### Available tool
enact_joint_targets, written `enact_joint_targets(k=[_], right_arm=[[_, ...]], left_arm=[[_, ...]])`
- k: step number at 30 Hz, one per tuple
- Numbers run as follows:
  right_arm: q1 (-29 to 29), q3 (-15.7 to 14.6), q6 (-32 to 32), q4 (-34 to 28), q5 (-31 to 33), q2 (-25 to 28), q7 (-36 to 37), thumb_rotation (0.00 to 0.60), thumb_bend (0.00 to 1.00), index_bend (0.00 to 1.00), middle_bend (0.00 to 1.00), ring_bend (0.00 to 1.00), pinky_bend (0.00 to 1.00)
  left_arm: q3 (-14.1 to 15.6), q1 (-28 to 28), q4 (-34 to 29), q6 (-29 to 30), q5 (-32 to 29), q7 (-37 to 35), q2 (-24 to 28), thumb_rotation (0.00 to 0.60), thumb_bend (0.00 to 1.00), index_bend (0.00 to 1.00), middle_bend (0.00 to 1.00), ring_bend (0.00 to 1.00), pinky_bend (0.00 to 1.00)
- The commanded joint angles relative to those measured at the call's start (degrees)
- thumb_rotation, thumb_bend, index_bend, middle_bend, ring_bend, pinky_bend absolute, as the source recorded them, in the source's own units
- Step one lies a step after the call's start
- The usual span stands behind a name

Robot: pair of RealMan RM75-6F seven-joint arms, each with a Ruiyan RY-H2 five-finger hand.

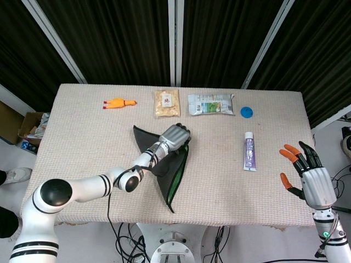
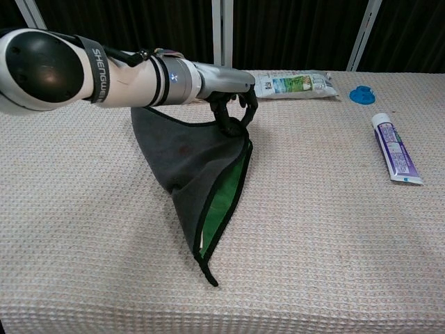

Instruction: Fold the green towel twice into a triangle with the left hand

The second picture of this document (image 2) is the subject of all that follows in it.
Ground black pleated curtain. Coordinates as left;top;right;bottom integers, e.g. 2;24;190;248
357;0;445;74
0;0;27;31
232;0;369;72
34;0;213;65

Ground white metal frame post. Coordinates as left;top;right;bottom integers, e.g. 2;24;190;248
211;0;234;69
346;0;383;72
13;0;48;31

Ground silver pouch with green print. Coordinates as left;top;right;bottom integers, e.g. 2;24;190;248
253;70;340;102

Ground blue round plastic lid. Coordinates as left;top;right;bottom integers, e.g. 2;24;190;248
349;86;377;105

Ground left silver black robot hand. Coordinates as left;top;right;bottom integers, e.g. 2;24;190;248
197;62;260;137

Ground purple white toothpaste tube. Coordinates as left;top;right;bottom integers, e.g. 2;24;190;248
371;112;424;186

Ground beige waffle tablecloth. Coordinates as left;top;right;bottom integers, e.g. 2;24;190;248
0;70;445;334

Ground green cloth with black trim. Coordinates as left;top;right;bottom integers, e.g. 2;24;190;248
130;106;254;288

